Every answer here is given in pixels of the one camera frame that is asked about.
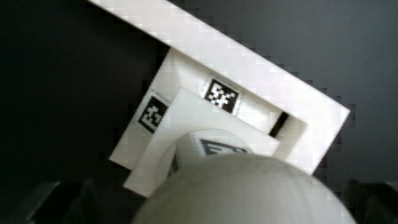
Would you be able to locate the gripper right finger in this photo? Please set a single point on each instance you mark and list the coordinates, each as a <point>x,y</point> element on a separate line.
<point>373,202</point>

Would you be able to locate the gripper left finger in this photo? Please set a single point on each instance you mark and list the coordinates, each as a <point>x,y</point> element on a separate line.
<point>62,204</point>

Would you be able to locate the white lamp bulb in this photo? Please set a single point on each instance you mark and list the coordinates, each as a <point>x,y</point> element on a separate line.
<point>232,187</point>

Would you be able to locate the white U-shaped fence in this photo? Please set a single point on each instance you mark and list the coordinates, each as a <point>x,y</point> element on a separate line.
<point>195,38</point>

